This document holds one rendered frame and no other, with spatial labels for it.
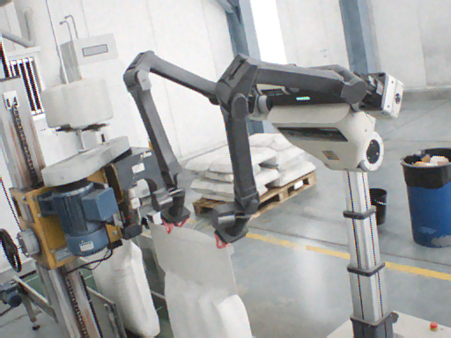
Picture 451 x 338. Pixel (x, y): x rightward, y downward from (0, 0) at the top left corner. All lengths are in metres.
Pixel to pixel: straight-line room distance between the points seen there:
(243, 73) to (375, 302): 1.30
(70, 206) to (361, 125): 1.04
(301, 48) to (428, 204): 5.98
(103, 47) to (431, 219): 4.07
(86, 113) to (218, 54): 6.04
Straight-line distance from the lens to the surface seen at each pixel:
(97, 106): 1.71
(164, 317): 2.67
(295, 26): 9.09
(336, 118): 1.63
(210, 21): 7.65
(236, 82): 1.19
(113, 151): 1.89
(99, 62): 5.83
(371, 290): 2.12
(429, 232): 3.74
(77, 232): 1.74
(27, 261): 4.86
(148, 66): 1.65
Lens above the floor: 1.69
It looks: 14 degrees down
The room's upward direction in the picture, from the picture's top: 12 degrees counter-clockwise
